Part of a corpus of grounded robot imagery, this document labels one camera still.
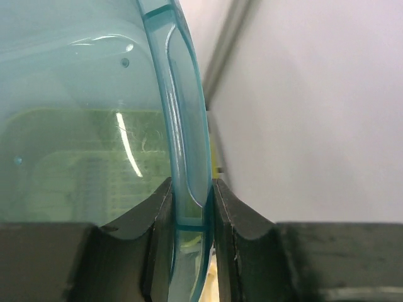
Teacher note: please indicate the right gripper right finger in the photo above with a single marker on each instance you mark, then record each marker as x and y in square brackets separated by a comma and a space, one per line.
[259, 260]

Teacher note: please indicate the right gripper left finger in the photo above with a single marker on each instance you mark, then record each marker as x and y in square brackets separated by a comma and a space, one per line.
[128, 259]

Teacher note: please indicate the green translucent basin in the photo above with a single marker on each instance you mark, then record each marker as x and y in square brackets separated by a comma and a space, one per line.
[122, 55]

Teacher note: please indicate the cream cloth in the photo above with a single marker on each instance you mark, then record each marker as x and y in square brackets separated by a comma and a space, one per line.
[211, 288]

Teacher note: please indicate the yellow plastic basin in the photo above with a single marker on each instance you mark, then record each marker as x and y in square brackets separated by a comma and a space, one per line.
[79, 164]

